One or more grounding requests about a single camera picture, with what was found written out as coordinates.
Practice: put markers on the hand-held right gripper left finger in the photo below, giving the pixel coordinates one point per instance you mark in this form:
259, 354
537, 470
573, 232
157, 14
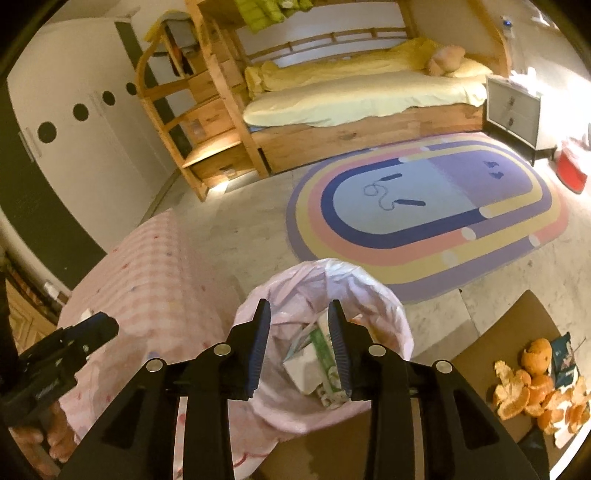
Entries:
257, 350

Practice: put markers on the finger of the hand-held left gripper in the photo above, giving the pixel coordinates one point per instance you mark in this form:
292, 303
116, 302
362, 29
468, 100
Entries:
99, 328

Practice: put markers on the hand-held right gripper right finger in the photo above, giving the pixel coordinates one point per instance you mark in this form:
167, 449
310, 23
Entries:
339, 350

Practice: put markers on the green and white box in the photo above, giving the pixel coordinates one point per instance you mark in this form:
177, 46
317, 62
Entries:
322, 350

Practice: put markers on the bin with pink bag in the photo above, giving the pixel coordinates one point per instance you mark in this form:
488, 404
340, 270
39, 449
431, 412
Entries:
286, 286

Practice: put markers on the person's left hand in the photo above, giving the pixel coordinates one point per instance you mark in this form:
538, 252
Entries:
57, 438

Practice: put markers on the pink checkered cloth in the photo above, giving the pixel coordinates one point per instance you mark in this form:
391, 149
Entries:
152, 286

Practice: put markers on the rainbow oval rug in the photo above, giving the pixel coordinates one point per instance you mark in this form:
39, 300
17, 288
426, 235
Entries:
415, 194

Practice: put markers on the white wardrobe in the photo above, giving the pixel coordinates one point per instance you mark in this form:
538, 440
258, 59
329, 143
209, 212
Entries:
92, 152

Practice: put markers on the pile of orange peels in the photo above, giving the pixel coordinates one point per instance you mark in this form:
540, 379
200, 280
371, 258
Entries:
535, 392

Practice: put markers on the wooden bunk bed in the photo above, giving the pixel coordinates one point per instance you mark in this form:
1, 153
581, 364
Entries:
360, 138

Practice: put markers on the dark blue packet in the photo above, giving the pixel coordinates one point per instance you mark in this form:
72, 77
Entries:
564, 360

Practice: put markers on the wooden staircase with drawers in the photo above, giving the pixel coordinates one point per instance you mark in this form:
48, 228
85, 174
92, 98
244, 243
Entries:
207, 115

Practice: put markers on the pale yellow mattress sheet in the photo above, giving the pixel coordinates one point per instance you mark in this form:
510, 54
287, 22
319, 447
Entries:
351, 101

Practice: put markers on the yellow blanket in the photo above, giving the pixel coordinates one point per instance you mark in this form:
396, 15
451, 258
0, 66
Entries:
332, 69

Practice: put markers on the grey nightstand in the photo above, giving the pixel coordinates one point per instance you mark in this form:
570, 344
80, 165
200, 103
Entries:
515, 110

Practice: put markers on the red box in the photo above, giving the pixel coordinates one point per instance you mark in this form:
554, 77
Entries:
575, 168

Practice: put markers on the pink pillow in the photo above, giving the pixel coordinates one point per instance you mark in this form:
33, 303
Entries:
443, 60

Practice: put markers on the yellow pillow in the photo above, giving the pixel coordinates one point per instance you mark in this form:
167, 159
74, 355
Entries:
473, 68

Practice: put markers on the green hanging blanket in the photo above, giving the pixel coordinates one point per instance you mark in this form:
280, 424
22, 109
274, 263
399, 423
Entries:
265, 11

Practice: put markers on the white wall device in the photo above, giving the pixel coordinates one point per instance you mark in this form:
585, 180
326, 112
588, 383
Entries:
506, 22

